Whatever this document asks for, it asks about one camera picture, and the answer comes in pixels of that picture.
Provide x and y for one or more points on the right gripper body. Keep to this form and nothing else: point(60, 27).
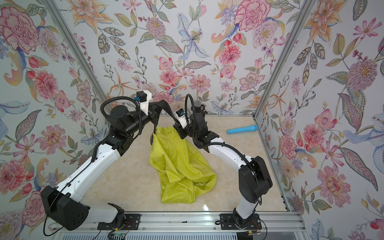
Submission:
point(184, 132)

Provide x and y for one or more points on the aluminium front rail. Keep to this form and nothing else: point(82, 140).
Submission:
point(151, 222)

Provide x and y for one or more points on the black microphone on tripod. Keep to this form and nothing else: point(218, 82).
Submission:
point(199, 108)

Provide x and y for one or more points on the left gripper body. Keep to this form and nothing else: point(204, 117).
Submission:
point(151, 117)

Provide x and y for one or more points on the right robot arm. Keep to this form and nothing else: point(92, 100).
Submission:
point(254, 178)

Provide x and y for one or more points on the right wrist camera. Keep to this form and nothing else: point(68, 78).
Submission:
point(181, 116)

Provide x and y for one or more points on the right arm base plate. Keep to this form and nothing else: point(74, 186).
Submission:
point(234, 221)

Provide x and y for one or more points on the blue toy microphone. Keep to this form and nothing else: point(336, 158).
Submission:
point(251, 128)

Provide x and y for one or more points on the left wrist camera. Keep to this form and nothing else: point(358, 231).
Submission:
point(144, 97)

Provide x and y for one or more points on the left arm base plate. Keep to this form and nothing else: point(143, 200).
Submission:
point(122, 220)

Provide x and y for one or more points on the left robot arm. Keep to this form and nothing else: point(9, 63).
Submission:
point(63, 203)

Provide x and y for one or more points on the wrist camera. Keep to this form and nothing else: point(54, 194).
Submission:
point(181, 116)
point(144, 97)

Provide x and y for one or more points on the lime green trousers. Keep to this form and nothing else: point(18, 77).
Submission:
point(183, 171)

